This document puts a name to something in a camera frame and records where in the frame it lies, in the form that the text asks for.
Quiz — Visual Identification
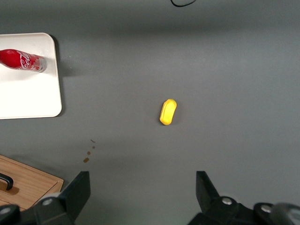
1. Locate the long black drawer handle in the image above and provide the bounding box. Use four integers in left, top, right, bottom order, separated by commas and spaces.
0, 172, 14, 191

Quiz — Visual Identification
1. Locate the yellow lemon toy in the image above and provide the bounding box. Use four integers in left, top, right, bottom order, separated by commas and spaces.
159, 98, 178, 126

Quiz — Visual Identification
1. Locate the wooden drawer with long handle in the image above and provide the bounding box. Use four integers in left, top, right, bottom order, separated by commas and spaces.
0, 161, 58, 210

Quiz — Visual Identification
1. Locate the thin black looped cable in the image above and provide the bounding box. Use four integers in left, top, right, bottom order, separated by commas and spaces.
170, 0, 197, 8

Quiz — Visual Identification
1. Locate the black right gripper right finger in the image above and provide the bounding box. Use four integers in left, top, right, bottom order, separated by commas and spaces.
187, 171, 257, 225

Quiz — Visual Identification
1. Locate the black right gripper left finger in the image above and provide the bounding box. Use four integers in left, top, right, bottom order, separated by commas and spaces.
34, 171, 91, 225

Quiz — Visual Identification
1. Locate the red coke bottle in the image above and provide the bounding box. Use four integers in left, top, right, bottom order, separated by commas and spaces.
0, 48, 48, 73

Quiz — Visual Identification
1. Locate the cream plastic tray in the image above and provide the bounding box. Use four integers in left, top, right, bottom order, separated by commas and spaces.
0, 32, 63, 120

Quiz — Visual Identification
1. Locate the wooden drawer cabinet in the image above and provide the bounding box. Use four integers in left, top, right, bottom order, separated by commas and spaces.
0, 154, 65, 212

